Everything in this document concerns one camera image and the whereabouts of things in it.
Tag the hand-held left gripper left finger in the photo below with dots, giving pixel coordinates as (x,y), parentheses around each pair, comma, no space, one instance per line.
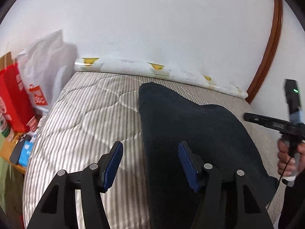
(113,167)

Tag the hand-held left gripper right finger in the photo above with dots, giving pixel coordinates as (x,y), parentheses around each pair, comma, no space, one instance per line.
(188,167)

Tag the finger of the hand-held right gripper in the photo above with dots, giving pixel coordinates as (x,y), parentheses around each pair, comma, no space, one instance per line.
(256,119)

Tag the black sweatshirt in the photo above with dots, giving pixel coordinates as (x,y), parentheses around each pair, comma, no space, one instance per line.
(190,119)

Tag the person's right forearm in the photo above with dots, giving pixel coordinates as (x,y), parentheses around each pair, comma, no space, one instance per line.
(295,202)

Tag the person's right hand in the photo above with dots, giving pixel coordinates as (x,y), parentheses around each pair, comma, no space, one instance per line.
(284,157)

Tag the striped quilted mattress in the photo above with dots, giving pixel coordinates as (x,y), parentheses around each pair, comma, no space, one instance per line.
(83,124)

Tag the brown wooden trim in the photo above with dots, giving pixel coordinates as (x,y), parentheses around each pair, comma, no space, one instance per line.
(271,43)

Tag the blue box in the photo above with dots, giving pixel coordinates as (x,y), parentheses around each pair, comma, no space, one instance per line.
(26,153)

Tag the red white small packet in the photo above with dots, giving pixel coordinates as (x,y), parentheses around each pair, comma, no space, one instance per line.
(33,125)

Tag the black phone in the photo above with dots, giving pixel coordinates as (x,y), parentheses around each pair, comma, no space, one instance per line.
(17,151)

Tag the white rolled sheet yellow print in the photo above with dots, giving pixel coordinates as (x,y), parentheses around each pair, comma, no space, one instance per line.
(133,65)

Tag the wooden side table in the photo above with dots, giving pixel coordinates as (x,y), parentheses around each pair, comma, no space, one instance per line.
(6,152)

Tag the green white cup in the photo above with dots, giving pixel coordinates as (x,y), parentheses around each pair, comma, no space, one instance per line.
(4,126)

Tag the white plastic bag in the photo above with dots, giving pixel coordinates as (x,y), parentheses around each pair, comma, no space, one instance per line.
(47,62)

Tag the red paper bag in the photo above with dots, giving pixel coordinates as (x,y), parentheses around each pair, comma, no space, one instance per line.
(12,95)

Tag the brown cardboard piece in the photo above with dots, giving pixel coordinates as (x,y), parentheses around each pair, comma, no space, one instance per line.
(6,60)

